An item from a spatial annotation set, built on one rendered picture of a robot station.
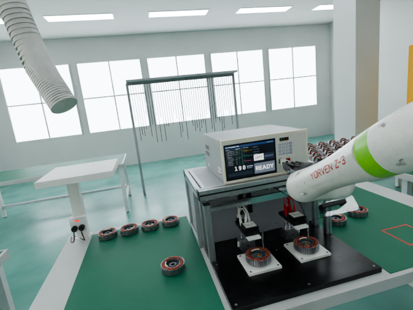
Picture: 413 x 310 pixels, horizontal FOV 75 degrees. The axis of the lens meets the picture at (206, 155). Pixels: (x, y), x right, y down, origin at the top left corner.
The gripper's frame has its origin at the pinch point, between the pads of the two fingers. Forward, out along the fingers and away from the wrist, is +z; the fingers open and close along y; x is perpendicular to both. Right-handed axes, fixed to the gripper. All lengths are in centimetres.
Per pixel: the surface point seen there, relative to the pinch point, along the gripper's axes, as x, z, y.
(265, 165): -0.8, 4.0, -8.4
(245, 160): 3.1, 4.0, -18.0
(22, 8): 97, 79, -119
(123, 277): -43, 8, -81
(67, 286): -43, 11, -106
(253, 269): -39.9, -14.2, -25.3
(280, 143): 8.9, 4.0, 0.3
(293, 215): -26.1, -1.8, 1.8
